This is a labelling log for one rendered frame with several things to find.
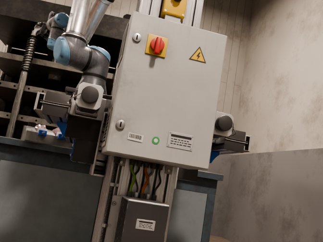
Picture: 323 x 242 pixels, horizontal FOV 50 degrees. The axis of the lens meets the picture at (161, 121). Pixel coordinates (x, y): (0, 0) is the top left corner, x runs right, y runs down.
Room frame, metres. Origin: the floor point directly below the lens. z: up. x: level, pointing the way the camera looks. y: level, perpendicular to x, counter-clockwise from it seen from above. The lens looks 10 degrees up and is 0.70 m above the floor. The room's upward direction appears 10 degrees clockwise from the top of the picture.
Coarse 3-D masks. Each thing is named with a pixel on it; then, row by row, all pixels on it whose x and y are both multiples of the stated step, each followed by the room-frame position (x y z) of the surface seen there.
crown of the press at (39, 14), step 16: (0, 0) 2.67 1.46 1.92; (16, 0) 2.68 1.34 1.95; (32, 0) 2.69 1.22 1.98; (0, 16) 2.71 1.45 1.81; (16, 16) 2.69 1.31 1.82; (32, 16) 2.70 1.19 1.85; (48, 16) 2.71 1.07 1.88; (112, 16) 2.77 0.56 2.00; (128, 16) 2.80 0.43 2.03; (0, 32) 3.09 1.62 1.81; (16, 32) 3.02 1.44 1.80; (96, 32) 2.75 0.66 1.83; (112, 32) 2.77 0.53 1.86; (48, 48) 3.33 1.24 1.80; (112, 48) 3.02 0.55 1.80; (112, 64) 3.49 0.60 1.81
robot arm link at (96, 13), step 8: (96, 0) 1.64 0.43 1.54; (104, 0) 1.62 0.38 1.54; (112, 0) 1.63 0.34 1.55; (96, 8) 1.65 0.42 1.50; (104, 8) 1.65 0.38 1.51; (96, 16) 1.67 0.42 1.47; (88, 24) 1.70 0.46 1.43; (96, 24) 1.71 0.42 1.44; (88, 32) 1.73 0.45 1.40; (88, 40) 1.77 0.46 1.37
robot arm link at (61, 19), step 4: (60, 12) 1.68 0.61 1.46; (56, 16) 1.68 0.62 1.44; (60, 16) 1.68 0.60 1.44; (64, 16) 1.69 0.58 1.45; (68, 16) 1.71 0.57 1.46; (52, 20) 1.71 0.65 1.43; (56, 20) 1.68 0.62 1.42; (60, 20) 1.68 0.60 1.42; (64, 20) 1.69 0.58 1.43; (52, 24) 1.70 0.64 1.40; (56, 24) 1.70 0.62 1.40; (60, 24) 1.69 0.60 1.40; (64, 24) 1.70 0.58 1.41; (64, 28) 1.73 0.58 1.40
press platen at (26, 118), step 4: (0, 112) 2.79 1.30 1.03; (4, 112) 2.79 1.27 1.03; (8, 112) 2.79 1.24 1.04; (0, 116) 2.79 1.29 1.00; (4, 116) 2.79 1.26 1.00; (8, 116) 2.79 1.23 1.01; (20, 116) 2.80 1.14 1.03; (24, 116) 2.81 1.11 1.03; (28, 116) 2.81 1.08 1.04; (20, 120) 2.80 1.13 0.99; (24, 120) 2.81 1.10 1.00; (28, 120) 2.81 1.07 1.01; (32, 120) 2.81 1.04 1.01; (36, 120) 2.84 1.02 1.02; (40, 120) 2.82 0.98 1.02; (44, 120) 2.82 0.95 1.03; (40, 124) 2.84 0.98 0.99; (44, 124) 2.83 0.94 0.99; (48, 124) 2.83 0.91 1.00; (52, 124) 2.83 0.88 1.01; (56, 124) 2.84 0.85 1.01
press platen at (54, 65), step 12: (0, 60) 2.92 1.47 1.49; (12, 60) 2.85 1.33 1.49; (36, 60) 2.84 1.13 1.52; (12, 72) 3.26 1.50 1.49; (36, 72) 3.11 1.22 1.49; (48, 72) 3.04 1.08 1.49; (60, 72) 2.97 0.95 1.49; (72, 72) 2.90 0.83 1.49; (60, 84) 3.44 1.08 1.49; (72, 84) 3.35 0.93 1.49; (108, 84) 3.11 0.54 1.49
